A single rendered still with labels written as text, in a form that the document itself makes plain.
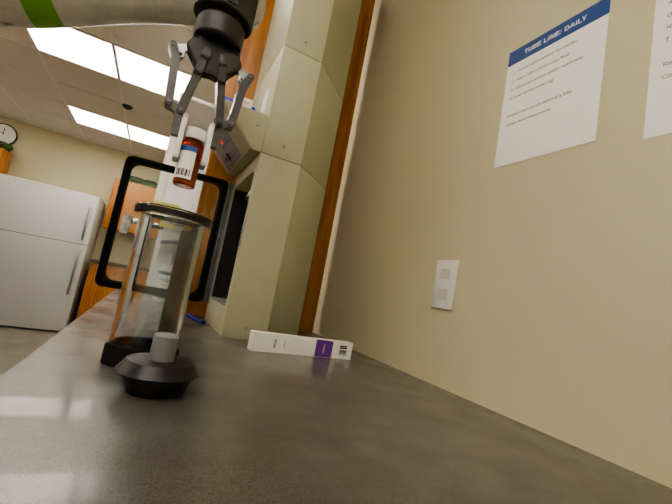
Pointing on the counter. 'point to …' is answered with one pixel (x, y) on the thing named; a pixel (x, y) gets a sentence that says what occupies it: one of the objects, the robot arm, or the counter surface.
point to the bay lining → (230, 245)
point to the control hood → (245, 136)
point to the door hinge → (219, 243)
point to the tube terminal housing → (281, 200)
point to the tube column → (314, 35)
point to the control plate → (227, 150)
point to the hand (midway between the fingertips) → (193, 143)
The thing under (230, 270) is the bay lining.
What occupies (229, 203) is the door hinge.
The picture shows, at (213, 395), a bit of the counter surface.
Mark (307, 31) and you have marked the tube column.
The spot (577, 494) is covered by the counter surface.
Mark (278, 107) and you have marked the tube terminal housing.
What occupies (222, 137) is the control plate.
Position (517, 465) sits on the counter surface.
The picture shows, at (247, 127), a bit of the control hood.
